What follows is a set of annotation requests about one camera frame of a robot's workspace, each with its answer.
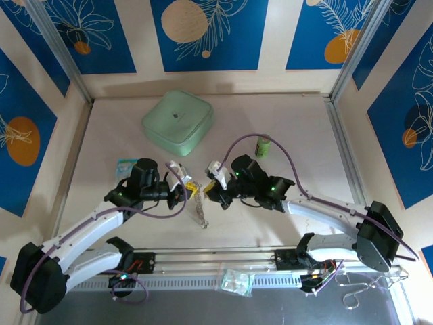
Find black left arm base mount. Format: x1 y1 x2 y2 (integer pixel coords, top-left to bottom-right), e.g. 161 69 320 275
107 252 157 289

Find light blue wipes packet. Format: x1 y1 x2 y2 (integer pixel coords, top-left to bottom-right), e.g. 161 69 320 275
116 158 138 179

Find pale green square case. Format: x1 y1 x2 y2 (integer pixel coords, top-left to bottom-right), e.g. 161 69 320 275
141 89 215 157

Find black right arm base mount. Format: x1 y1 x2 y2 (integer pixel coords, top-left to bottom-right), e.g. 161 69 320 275
273 248 339 294

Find thin white wire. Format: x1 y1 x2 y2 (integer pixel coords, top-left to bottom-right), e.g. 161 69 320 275
334 269 407 311

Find short purple cable loop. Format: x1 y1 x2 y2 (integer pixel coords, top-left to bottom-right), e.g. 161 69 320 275
110 268 150 305

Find aluminium frame post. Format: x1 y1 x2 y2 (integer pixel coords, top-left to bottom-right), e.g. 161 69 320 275
24 0 95 105
329 0 396 102

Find small green bottle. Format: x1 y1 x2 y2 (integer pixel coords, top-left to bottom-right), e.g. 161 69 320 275
254 133 273 159

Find aluminium table side rail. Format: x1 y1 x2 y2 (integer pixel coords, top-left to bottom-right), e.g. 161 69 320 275
53 100 94 231
325 98 370 208

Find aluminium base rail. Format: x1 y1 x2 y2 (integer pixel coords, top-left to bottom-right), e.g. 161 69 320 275
67 246 407 293

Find clear plastic bag white pieces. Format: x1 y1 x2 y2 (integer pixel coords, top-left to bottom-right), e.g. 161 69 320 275
216 262 256 299

